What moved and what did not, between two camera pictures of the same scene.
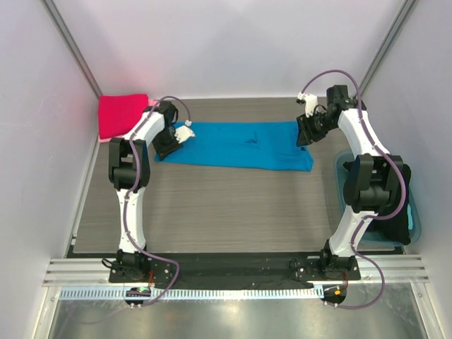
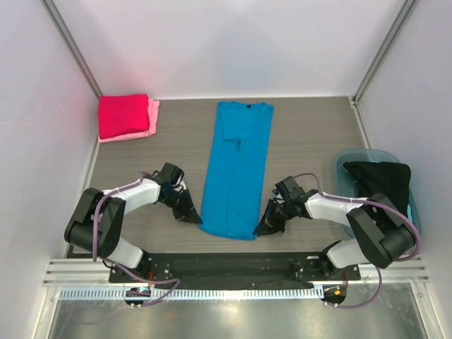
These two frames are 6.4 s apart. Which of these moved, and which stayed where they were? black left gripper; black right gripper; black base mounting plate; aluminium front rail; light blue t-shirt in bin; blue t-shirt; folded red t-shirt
Moved: blue t-shirt; black left gripper; black right gripper
Stayed: folded red t-shirt; aluminium front rail; light blue t-shirt in bin; black base mounting plate
